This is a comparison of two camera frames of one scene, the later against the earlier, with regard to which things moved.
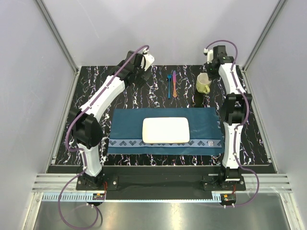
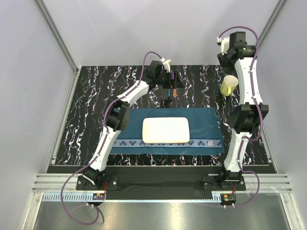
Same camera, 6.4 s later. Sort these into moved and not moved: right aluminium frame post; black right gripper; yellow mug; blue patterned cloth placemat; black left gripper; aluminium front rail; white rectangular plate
Moved: black left gripper; yellow mug; black right gripper
Not moved: aluminium front rail; right aluminium frame post; white rectangular plate; blue patterned cloth placemat
